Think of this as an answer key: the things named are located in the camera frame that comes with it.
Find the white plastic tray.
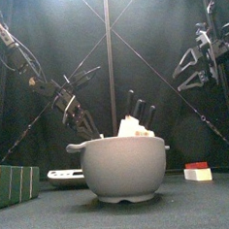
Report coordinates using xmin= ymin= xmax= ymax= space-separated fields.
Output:
xmin=46 ymin=166 xmax=88 ymax=191

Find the white crumpled cloth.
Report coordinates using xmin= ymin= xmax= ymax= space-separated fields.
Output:
xmin=115 ymin=113 xmax=156 ymax=141

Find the green box with white stripes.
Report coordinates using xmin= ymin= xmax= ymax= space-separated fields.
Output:
xmin=0 ymin=161 xmax=43 ymax=211

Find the red and white sushi piece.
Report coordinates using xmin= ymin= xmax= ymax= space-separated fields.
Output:
xmin=182 ymin=160 xmax=214 ymax=184

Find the diagonal frame brace rod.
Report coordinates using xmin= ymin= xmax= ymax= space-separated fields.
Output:
xmin=0 ymin=0 xmax=157 ymax=164
xmin=76 ymin=0 xmax=229 ymax=170

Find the black toy knife handle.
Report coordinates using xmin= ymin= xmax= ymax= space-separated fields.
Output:
xmin=131 ymin=99 xmax=144 ymax=120
xmin=138 ymin=99 xmax=148 ymax=126
xmin=124 ymin=88 xmax=137 ymax=117
xmin=144 ymin=105 xmax=158 ymax=131

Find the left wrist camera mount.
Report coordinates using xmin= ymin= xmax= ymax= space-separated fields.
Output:
xmin=62 ymin=65 xmax=104 ymax=91

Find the vertical metal frame pole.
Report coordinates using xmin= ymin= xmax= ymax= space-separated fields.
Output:
xmin=102 ymin=0 xmax=120 ymax=138

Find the grey ceramic bowl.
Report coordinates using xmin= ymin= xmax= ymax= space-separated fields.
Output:
xmin=64 ymin=132 xmax=175 ymax=209

